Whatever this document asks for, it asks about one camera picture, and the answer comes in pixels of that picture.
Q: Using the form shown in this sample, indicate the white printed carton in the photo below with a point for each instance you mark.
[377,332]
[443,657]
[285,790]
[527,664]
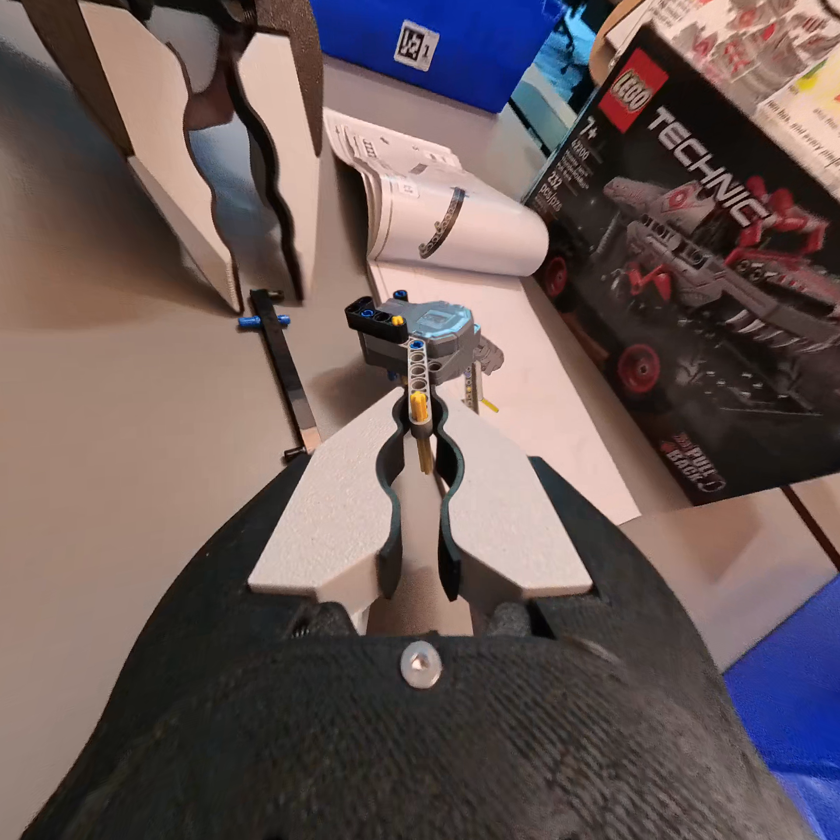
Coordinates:
[741,59]

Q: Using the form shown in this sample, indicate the white instruction booklet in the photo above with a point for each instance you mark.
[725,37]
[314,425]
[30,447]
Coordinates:
[472,223]

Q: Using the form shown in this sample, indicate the blue plastic bin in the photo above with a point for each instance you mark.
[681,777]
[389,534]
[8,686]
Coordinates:
[787,709]
[485,46]

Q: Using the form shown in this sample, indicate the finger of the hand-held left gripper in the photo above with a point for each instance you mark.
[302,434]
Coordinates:
[282,111]
[144,111]

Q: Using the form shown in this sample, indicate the grey toy brick motor assembly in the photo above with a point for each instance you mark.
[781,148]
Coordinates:
[433,328]

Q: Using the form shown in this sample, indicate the long black toy brick beam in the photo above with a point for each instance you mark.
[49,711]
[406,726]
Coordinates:
[282,367]

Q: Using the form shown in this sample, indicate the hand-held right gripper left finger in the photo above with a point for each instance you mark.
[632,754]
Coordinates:
[328,518]

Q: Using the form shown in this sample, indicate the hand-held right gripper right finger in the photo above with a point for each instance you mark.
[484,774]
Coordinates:
[518,525]

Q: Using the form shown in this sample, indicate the black toy truck set box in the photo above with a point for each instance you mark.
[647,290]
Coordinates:
[695,262]

